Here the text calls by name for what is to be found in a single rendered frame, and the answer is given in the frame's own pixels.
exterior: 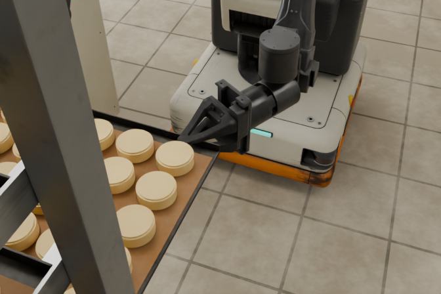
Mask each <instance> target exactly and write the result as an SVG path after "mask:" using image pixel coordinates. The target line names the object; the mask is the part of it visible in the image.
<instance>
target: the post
mask: <svg viewBox="0 0 441 294"><path fill-rule="evenodd" d="M0 107H1V110H2V113H3V115H4V117H5V120H6V122H7V125H8V127H9V130H10V133H11V135H12V137H13V140H14V143H15V144H16V147H17V150H18V153H19V154H20V157H21V159H22V162H23V164H24V167H25V169H26V172H27V174H28V177H29V179H30V182H31V185H32V187H33V190H34V192H35V195H36V196H37V199H38V202H39V204H40V206H41V209H42V212H43V214H44V216H45V219H46V221H47V224H48V226H49V229H50V231H51V234H52V236H53V239H54V242H55V244H56V246H57V249H58V252H59V253H60V256H61V258H62V261H63V263H64V266H65V268H66V271H67V273H68V276H69V278H70V281H71V283H72V286H73V289H74V291H75V294H136V293H135V289H134V285H133V280H132V277H131V272H130V268H129V263H128V260H127V255H126V252H125V247H124V243H123V238H122V235H121V230H120V227H119V222H118V218H117V213H116V208H115V205H114V200H113V197H112V191H111V188H110V183H109V180H108V175H107V172H106V166H105V163H104V158H103V155H102V150H101V147H100V141H99V138H98V133H97V129H96V125H95V119H94V116H93V111H92V108H91V103H90V100H89V94H88V91H87V86H86V83H85V78H84V75H83V69H82V66H81V61H80V58H79V53H78V49H77V44H76V41H75V36H74V31H73V28H72V23H71V20H70V14H69V11H68V6H67V2H66V0H0Z"/></svg>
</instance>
